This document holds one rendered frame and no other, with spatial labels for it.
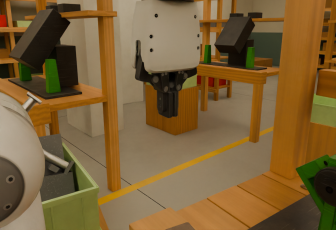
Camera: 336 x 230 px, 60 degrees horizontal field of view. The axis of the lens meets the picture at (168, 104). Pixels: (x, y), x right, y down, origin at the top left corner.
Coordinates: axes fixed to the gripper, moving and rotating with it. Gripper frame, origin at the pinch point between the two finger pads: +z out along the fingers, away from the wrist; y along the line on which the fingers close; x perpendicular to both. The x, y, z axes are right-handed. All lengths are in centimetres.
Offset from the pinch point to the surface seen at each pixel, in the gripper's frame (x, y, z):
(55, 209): -39, 11, 37
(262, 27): -720, -950, -14
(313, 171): 8.3, -31.3, 17.5
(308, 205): -3, -53, 40
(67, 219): -39, 8, 41
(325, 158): 8.6, -34.9, 15.5
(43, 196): -58, 10, 43
